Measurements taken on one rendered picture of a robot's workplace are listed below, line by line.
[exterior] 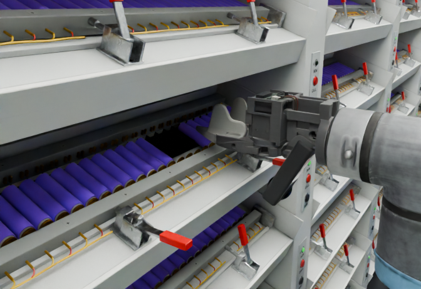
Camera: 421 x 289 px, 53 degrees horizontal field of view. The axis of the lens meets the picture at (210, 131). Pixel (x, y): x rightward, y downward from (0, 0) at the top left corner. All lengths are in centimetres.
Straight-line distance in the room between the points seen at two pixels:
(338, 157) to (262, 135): 11
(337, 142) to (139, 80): 25
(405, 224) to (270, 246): 37
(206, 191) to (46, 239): 24
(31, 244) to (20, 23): 20
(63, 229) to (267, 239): 50
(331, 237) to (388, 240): 75
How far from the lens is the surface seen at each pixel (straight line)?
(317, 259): 121
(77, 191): 52
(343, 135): 54
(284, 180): 61
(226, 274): 77
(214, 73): 54
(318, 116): 57
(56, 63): 39
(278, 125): 57
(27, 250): 44
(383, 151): 53
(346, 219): 143
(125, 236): 49
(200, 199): 58
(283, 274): 96
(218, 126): 63
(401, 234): 56
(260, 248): 85
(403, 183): 54
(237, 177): 65
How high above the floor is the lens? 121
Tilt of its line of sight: 17 degrees down
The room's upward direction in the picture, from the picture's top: straight up
